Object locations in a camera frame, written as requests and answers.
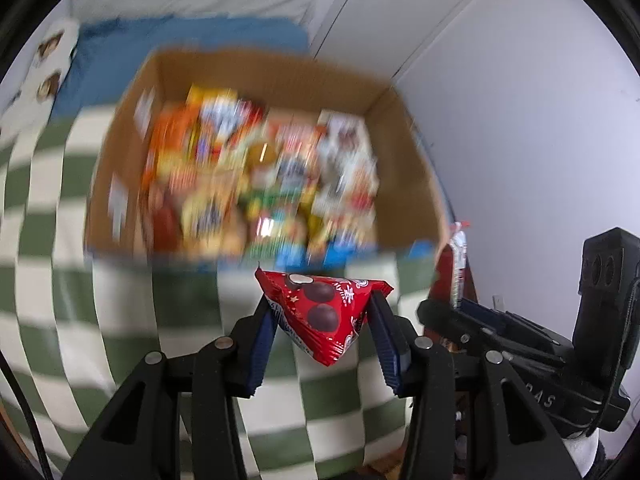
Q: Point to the white Franzzi chocolate biscuit pack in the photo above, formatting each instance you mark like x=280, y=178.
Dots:
x=348, y=165

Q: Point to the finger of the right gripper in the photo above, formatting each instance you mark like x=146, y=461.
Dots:
x=451, y=324
x=515, y=329

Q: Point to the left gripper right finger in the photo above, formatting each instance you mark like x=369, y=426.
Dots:
x=509, y=436

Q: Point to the red white long packet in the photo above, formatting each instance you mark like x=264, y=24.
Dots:
x=458, y=248

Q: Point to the cardboard box with print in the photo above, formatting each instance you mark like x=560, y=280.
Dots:
x=212, y=158

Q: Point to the white closet door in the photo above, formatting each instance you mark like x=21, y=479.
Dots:
x=380, y=36

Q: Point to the red chocolate snack packet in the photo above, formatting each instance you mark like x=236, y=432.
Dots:
x=322, y=315

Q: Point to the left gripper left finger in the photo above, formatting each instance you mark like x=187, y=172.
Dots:
x=136, y=436

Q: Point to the bear print pillow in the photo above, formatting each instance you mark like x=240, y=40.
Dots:
x=32, y=105

